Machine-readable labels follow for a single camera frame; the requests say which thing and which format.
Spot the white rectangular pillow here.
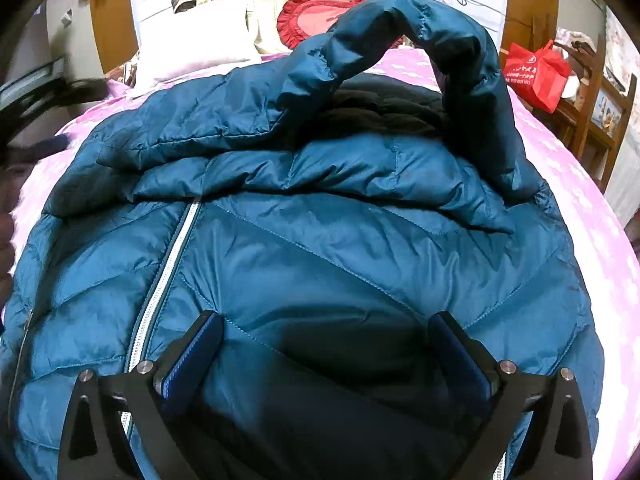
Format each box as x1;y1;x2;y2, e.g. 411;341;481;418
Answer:
136;0;260;90

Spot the teal down puffer jacket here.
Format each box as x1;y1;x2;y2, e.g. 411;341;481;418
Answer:
1;0;604;479

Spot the wooden shelf stand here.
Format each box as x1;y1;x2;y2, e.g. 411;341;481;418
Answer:
533;32;638;191

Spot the person's left hand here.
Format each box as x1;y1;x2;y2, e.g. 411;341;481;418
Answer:
0;168;21;307

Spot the red ruffled heart pillow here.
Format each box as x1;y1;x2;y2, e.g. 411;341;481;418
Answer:
276;0;366;50

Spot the red plastic shopping bag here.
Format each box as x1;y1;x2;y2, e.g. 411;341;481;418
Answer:
503;40;572;114

